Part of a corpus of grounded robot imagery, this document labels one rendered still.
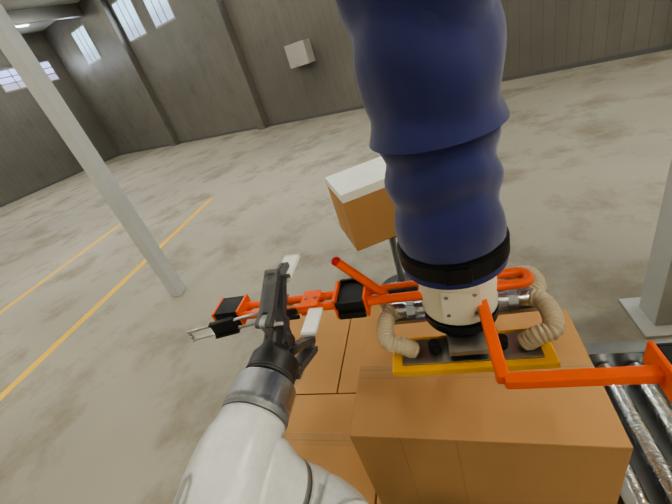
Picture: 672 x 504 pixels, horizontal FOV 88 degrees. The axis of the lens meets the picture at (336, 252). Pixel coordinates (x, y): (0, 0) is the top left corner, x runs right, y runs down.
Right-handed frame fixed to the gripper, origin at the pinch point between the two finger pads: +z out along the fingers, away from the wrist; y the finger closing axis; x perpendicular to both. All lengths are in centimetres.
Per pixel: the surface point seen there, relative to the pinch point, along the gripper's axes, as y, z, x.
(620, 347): 83, 49, 80
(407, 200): -10.0, 8.9, 21.2
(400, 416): 46.5, 1.1, 9.9
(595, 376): 15.7, -9.2, 45.7
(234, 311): 15.5, 11.7, -29.1
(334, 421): 87, 21, -24
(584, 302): 145, 133, 102
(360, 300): 15.2, 11.5, 5.9
